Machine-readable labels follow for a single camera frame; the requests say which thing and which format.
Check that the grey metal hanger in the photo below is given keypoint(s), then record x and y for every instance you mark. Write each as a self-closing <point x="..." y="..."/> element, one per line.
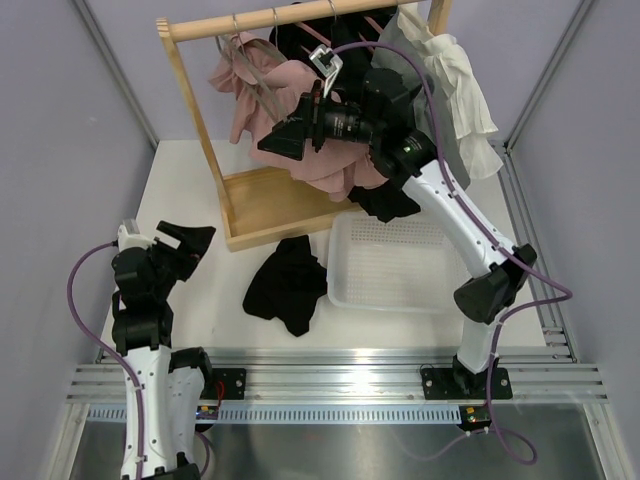
<point x="231" y="48"/>
<point x="274" y="35"/>

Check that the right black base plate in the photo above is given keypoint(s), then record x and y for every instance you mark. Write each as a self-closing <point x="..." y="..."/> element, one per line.
<point x="449" y="383"/>

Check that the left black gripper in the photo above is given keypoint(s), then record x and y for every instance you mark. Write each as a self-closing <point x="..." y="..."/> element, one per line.
<point x="194" y="242"/>

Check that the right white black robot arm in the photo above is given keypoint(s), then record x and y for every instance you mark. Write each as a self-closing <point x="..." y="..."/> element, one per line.
<point x="408" y="159"/>

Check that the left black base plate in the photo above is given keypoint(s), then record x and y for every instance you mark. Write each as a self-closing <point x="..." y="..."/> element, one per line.
<point x="229" y="382"/>

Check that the white ruffled skirt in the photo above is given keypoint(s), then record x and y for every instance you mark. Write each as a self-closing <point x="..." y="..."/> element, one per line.
<point x="448" y="62"/>

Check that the aluminium mounting rail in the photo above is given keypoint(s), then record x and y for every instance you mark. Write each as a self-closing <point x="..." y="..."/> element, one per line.
<point x="391" y="376"/>

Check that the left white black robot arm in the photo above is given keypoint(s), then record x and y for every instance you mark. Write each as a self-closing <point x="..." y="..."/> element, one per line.
<point x="163" y="385"/>

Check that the wooden clothes rack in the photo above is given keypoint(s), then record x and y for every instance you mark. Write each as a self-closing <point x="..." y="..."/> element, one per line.
<point x="264" y="205"/>

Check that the pink pleated skirt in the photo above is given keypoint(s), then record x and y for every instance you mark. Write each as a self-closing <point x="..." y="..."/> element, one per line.
<point x="336" y="168"/>

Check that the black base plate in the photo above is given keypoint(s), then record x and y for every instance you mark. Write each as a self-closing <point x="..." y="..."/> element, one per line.
<point x="449" y="383"/>
<point x="229" y="382"/>

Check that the large black skirt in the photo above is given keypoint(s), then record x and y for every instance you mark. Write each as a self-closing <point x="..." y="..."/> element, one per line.
<point x="296" y="41"/>

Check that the small black skirt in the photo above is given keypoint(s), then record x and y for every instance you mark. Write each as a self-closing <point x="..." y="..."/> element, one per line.
<point x="288" y="286"/>

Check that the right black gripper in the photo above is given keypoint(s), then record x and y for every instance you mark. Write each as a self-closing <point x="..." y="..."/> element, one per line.
<point x="289" y="140"/>

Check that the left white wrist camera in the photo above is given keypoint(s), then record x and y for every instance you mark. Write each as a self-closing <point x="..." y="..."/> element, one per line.
<point x="129" y="236"/>

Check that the white slotted cable duct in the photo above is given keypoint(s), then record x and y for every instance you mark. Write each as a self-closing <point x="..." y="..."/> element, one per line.
<point x="333" y="415"/>

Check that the white perforated plastic basket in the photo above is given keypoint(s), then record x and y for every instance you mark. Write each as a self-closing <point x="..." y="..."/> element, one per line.
<point x="407" y="265"/>

